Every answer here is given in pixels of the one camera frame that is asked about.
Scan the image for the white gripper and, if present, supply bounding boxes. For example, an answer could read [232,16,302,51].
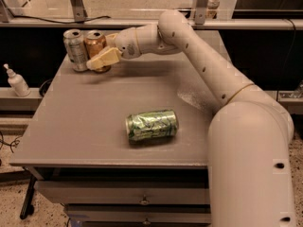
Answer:
[86,27,141,70]

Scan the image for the orange soda can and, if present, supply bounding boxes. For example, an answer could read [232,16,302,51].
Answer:
[84,29,107,60]

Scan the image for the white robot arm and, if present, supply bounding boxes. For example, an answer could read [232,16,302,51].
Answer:
[87,10,296,227]

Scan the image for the white 7up can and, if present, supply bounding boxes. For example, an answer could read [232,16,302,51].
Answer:
[63,29,88,72]

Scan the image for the green crushed can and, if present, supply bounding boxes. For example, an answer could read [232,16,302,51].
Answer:
[125,110,179,142]

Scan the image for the grey drawer cabinet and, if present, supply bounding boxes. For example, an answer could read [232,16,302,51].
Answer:
[10,54,219,227]

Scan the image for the white pump bottle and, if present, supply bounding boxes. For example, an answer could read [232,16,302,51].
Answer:
[4,63,30,97]

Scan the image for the grey top drawer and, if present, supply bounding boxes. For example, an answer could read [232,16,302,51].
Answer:
[35,181,210,205]

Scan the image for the grey drawer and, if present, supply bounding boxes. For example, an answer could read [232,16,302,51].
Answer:
[64,204,211,224]
[35,181,210,205]

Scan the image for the grey lower drawer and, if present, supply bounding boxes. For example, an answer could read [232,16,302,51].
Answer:
[64,204,211,224]

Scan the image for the black table leg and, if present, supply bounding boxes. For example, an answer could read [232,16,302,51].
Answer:
[20,176,37,220]

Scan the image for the left metal bracket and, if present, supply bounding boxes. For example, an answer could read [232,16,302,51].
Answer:
[70,0,87,23]

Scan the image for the metal bracket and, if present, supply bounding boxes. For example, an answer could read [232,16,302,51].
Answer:
[70,0,87,23]
[192,0,208,25]

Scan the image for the black cable on ledge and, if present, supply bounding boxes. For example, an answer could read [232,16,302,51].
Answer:
[6,7,112,25]

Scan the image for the right metal bracket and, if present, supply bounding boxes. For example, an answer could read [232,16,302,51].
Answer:
[192,0,208,25]

